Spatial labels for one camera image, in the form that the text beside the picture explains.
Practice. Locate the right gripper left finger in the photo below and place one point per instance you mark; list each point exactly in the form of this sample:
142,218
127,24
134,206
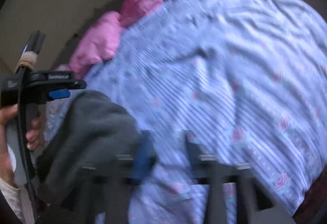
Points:
109,189

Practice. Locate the grey sweatpants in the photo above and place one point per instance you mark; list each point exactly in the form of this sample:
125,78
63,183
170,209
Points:
93,132

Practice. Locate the pink crumpled blanket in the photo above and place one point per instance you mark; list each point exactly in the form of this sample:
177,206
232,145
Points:
98,39

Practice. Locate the person left hand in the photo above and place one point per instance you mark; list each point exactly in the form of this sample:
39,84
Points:
32,137

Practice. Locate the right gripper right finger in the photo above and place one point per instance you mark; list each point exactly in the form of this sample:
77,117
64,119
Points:
254,202

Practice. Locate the blue floral bedspread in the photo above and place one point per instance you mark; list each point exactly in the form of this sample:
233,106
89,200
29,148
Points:
247,77

